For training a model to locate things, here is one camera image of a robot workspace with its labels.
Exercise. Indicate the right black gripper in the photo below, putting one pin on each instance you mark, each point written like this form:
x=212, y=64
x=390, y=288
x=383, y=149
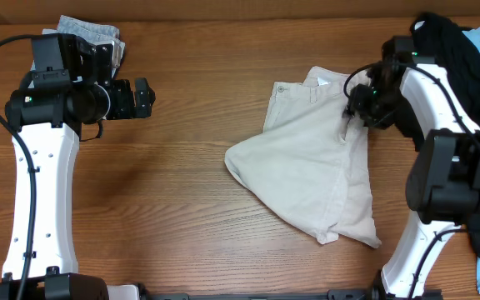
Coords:
x=356, y=103

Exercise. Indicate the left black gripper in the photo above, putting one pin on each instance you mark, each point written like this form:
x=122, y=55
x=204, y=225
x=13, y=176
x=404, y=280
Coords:
x=125, y=109

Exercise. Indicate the beige khaki shorts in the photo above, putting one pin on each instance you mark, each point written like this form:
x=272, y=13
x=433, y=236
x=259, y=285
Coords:
x=310, y=163

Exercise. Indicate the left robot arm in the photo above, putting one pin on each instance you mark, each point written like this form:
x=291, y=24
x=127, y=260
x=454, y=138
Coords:
x=71, y=84

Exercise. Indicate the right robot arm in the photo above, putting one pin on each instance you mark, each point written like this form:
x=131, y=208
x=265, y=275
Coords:
x=443, y=186

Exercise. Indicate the folded light blue jeans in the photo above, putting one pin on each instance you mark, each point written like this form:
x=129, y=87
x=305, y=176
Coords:
x=97, y=34

